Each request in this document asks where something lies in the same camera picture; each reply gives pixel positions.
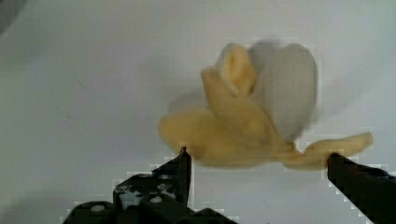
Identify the yellow plush peeled banana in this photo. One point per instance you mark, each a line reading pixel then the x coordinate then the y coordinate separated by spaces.
pixel 234 131

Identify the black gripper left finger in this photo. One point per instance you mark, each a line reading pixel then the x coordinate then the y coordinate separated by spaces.
pixel 172 179

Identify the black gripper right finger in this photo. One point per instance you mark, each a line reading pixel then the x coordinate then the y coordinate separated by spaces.
pixel 371 190

